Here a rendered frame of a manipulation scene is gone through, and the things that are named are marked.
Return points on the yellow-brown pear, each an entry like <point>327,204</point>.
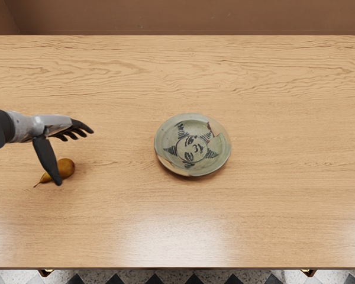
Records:
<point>65,167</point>

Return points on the grey-green patterned ceramic plate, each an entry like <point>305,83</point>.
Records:
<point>192,145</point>

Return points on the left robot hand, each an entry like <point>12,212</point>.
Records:
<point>32,125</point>

